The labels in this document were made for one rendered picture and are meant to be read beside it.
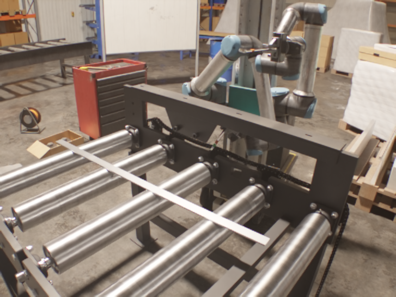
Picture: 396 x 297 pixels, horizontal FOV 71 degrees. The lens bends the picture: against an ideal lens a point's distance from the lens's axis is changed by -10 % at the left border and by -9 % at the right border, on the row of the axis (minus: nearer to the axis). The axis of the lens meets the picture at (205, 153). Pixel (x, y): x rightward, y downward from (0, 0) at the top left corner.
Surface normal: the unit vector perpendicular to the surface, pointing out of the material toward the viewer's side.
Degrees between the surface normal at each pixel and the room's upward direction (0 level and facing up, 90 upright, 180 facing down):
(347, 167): 90
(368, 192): 90
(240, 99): 90
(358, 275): 0
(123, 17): 90
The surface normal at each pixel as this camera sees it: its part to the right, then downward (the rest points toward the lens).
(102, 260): 0.04, -0.89
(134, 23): 0.44, 0.42
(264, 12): -0.47, 0.38
